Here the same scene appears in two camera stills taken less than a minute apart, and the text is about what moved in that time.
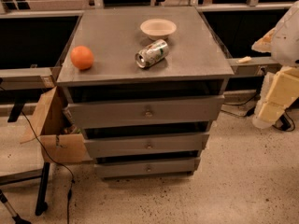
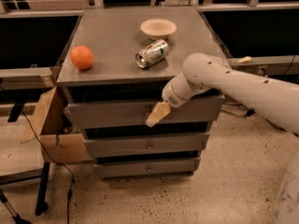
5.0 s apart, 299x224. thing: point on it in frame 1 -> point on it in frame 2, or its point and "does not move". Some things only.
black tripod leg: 15,217 does not move
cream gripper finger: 278,91 -> 160,111
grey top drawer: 148,112 does not move
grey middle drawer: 149,144 does not move
